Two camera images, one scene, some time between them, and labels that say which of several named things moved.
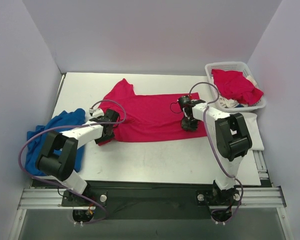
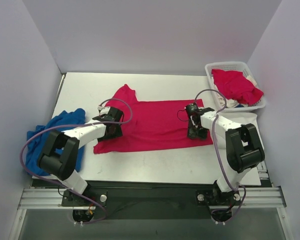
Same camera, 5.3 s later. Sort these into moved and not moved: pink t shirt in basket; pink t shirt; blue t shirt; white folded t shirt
Moved: pink t shirt
Not moved: white folded t shirt; pink t shirt in basket; blue t shirt
